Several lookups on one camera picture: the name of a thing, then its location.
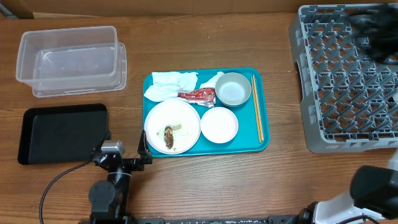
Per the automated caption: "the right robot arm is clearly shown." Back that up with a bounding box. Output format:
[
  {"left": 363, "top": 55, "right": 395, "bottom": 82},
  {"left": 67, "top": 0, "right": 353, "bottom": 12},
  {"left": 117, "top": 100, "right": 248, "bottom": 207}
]
[{"left": 289, "top": 3, "right": 397, "bottom": 223}]

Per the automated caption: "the small white bowl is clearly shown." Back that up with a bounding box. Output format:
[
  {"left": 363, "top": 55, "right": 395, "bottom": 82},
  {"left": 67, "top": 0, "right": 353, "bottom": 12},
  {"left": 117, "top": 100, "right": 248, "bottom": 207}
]
[{"left": 200, "top": 107, "right": 239, "bottom": 144}]

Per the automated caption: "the right wooden chopstick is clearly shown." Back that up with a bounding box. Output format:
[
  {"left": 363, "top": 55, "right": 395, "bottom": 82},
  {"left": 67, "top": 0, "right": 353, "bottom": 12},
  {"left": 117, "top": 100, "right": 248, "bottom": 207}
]
[{"left": 254, "top": 76, "right": 264, "bottom": 141}]

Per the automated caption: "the large white napkin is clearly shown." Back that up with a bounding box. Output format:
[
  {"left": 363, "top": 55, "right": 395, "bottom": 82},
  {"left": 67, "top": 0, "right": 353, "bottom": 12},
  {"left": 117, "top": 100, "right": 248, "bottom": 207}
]
[{"left": 144, "top": 72, "right": 198, "bottom": 102}]

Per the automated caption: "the red snack wrapper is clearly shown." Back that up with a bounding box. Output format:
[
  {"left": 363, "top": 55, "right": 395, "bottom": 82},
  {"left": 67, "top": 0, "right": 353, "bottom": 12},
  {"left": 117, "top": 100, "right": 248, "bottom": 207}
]
[{"left": 177, "top": 88, "right": 216, "bottom": 108}]

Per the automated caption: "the clear plastic container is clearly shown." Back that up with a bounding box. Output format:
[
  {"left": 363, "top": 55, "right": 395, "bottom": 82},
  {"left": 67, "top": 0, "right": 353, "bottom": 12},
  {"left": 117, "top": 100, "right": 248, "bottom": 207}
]
[{"left": 16, "top": 26, "right": 121, "bottom": 90}]

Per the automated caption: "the black plastic tray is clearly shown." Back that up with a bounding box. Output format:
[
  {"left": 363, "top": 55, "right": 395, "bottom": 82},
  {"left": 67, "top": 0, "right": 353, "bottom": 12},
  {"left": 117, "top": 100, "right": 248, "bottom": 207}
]
[{"left": 17, "top": 103, "right": 111, "bottom": 165}]

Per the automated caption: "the grey bowl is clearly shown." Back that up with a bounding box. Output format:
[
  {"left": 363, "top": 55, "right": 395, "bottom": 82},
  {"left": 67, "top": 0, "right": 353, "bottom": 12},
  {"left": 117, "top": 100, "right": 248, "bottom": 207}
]
[{"left": 215, "top": 72, "right": 252, "bottom": 107}]

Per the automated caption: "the small white napkin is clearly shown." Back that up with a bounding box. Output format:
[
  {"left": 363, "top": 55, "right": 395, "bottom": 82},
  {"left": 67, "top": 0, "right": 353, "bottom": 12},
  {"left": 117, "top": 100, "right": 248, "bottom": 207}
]
[{"left": 200, "top": 72, "right": 224, "bottom": 88}]

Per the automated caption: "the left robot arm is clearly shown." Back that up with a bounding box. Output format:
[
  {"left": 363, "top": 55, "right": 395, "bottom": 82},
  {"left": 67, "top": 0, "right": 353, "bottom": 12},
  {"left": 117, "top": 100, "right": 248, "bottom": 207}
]
[{"left": 88, "top": 131, "right": 153, "bottom": 223}]

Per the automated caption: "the grey dishwasher rack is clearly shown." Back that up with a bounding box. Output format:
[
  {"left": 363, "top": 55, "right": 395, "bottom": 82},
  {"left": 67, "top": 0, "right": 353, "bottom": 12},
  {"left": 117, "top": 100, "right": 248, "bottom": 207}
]
[{"left": 289, "top": 4, "right": 397, "bottom": 153}]

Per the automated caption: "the left wooden chopstick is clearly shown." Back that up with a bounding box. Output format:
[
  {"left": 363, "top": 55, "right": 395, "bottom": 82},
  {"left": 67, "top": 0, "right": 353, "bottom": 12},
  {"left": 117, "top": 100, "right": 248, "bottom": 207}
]
[{"left": 251, "top": 75, "right": 262, "bottom": 143}]

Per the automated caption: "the brown food scrap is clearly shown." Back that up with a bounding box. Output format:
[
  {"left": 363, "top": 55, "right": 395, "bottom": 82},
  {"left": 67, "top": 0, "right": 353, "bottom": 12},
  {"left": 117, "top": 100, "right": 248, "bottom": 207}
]
[{"left": 164, "top": 126, "right": 174, "bottom": 149}]

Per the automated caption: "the teal serving tray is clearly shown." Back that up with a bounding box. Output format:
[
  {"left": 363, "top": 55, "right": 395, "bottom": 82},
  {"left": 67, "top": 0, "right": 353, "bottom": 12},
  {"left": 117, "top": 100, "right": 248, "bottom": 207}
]
[{"left": 142, "top": 67, "right": 271, "bottom": 158}]

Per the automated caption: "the white item in rack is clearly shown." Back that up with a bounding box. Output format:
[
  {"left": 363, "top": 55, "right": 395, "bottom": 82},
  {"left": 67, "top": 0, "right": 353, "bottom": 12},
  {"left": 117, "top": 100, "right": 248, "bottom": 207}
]
[{"left": 392, "top": 93, "right": 398, "bottom": 104}]

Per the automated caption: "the large white plate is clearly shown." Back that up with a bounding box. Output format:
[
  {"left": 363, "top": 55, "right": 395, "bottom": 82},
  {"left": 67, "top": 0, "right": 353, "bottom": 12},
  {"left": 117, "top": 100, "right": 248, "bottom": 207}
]
[{"left": 144, "top": 100, "right": 201, "bottom": 155}]

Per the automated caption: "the wooden chopstick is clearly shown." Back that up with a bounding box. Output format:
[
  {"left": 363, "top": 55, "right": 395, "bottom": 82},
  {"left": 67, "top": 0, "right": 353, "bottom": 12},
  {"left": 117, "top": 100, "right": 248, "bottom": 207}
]
[
  {"left": 254, "top": 76, "right": 264, "bottom": 141},
  {"left": 251, "top": 75, "right": 262, "bottom": 143}
]

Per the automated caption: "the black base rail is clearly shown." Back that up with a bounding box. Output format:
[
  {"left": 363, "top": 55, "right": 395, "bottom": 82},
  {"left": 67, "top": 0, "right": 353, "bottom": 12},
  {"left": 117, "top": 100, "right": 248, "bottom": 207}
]
[{"left": 134, "top": 215, "right": 298, "bottom": 224}]

